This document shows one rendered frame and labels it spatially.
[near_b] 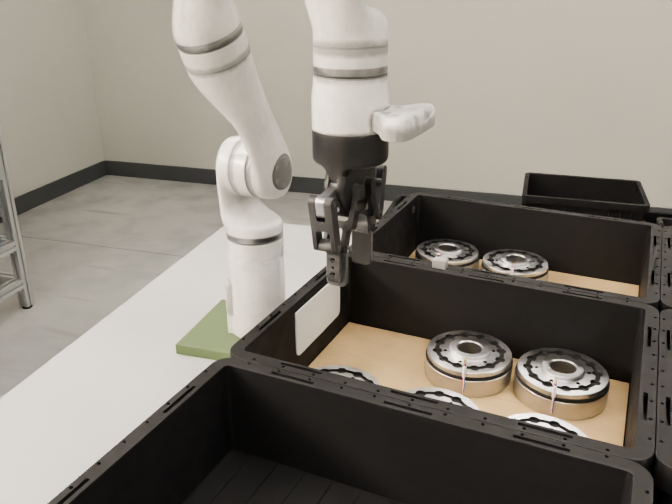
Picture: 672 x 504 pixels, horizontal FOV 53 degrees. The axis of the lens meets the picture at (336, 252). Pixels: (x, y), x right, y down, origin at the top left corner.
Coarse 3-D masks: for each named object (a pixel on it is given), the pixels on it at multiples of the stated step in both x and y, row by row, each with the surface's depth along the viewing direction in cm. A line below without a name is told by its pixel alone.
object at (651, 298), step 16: (400, 208) 110; (512, 208) 110; (528, 208) 110; (384, 224) 103; (624, 224) 104; (640, 224) 103; (656, 224) 103; (656, 240) 96; (384, 256) 91; (400, 256) 91; (656, 256) 91; (480, 272) 86; (656, 272) 86; (560, 288) 82; (576, 288) 82; (656, 288) 82; (656, 304) 79
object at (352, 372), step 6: (324, 366) 78; (330, 366) 78; (336, 366) 78; (342, 366) 78; (348, 366) 78; (330, 372) 77; (336, 372) 77; (342, 372) 78; (348, 372) 78; (354, 372) 77; (360, 372) 77; (366, 372) 77; (354, 378) 76; (360, 378) 76; (366, 378) 76; (372, 378) 76; (378, 384) 75
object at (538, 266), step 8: (488, 256) 108; (496, 256) 108; (536, 256) 109; (488, 264) 106; (496, 264) 106; (504, 264) 106; (536, 264) 106; (544, 264) 106; (496, 272) 104; (504, 272) 103; (520, 272) 103; (528, 272) 103; (536, 272) 103; (544, 272) 104
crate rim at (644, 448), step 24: (384, 264) 89; (408, 264) 89; (312, 288) 82; (528, 288) 82; (552, 288) 82; (288, 312) 77; (648, 312) 76; (648, 336) 74; (264, 360) 67; (648, 360) 67; (360, 384) 63; (648, 384) 63; (432, 408) 60; (456, 408) 59; (648, 408) 59; (528, 432) 56; (552, 432) 57; (648, 432) 56; (624, 456) 53; (648, 456) 54
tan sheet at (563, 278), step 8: (480, 264) 114; (552, 272) 110; (560, 272) 110; (552, 280) 108; (560, 280) 108; (568, 280) 108; (576, 280) 108; (584, 280) 108; (592, 280) 108; (600, 280) 108; (608, 280) 108; (592, 288) 105; (600, 288) 105; (608, 288) 105; (616, 288) 105; (624, 288) 105; (632, 288) 105
